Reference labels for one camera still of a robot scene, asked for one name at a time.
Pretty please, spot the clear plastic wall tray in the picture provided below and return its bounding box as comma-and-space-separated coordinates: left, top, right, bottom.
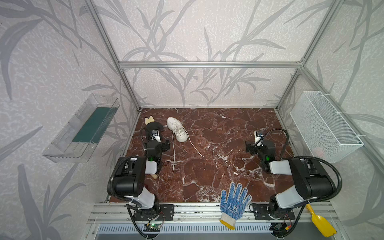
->
43, 94, 120, 163

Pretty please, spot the black work glove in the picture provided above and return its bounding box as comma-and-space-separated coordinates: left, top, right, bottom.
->
145, 116, 164, 140

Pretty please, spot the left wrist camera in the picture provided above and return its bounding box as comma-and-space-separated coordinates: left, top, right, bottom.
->
150, 130, 161, 143

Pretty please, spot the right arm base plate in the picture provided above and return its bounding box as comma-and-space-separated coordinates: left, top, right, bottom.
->
249, 203, 296, 221

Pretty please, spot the white wire mesh basket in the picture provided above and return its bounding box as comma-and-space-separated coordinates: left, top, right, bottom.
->
290, 91, 364, 163

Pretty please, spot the white knit sneaker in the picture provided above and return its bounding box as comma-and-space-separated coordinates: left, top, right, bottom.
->
166, 116, 205, 174

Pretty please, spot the left green circuit board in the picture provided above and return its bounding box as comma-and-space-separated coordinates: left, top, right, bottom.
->
143, 224, 162, 232

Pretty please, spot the pink item in basket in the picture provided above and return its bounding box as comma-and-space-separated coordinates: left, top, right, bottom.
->
312, 147, 325, 159

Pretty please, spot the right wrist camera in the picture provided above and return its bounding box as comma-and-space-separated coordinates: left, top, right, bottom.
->
254, 131, 264, 146

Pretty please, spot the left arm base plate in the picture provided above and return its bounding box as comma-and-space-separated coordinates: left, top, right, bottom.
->
134, 204, 175, 221

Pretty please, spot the blue dotted work glove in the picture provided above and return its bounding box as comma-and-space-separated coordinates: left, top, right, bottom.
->
220, 182, 252, 230

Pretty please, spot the yellow plastic scoop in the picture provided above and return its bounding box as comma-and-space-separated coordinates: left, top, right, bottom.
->
306, 204, 337, 238

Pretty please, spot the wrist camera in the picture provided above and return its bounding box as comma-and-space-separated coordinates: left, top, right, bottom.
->
254, 131, 264, 146
150, 130, 161, 143

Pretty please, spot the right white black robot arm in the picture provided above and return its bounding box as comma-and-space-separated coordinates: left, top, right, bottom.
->
245, 140, 343, 220

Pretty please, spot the right circuit board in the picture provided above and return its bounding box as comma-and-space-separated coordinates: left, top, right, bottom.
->
270, 223, 287, 233

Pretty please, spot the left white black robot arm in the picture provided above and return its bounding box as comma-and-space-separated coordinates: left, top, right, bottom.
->
107, 140, 171, 215

